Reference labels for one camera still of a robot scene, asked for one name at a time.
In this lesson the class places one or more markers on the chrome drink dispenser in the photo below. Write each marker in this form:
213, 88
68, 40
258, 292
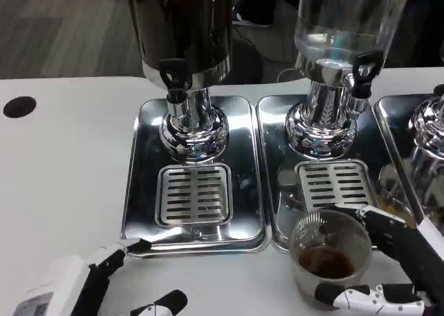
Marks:
428, 139

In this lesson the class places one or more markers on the steel drip tray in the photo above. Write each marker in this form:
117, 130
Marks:
390, 114
277, 139
243, 177

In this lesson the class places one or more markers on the black round table grommet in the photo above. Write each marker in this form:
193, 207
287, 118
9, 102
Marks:
19, 106

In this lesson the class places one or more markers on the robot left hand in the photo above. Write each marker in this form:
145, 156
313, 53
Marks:
62, 281

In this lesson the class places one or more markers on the slotted steel drip grid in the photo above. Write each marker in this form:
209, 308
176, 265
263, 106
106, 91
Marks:
194, 194
333, 187

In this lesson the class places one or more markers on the clear ribbed glass cup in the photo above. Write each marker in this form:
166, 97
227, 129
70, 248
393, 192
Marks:
329, 257

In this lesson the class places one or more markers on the clear drink dispenser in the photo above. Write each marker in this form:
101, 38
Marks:
343, 17

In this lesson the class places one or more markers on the black dispenser tap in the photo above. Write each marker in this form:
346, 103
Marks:
173, 73
365, 71

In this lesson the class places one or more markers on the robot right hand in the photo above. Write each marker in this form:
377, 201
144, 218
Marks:
416, 260

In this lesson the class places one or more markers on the dark drink dispenser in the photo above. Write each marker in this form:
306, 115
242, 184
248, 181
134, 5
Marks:
184, 24

